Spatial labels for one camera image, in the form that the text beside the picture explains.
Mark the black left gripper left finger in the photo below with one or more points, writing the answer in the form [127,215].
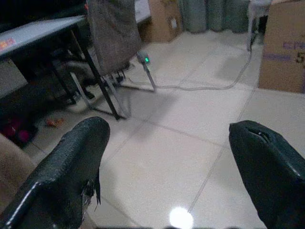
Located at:
[66,171]

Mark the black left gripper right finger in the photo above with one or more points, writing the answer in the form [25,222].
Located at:
[269,171]

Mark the orange toy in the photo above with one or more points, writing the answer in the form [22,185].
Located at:
[55,122]

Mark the pink shoes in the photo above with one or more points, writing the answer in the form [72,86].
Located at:
[16,131]

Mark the large printed cardboard box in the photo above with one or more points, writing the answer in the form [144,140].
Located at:
[284,45]

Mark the power adapter with green light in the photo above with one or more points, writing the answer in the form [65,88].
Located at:
[144,58]

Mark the grey top black leg desk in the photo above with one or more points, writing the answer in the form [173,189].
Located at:
[45,35]

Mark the white stool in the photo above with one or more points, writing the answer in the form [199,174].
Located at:
[256,19]

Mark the grey curtain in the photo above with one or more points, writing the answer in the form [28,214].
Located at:
[214,14]

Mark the brown cardboard box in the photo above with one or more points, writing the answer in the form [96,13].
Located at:
[162,21]

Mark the grey fabric metal frame chair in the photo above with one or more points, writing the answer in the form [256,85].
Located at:
[112,35]

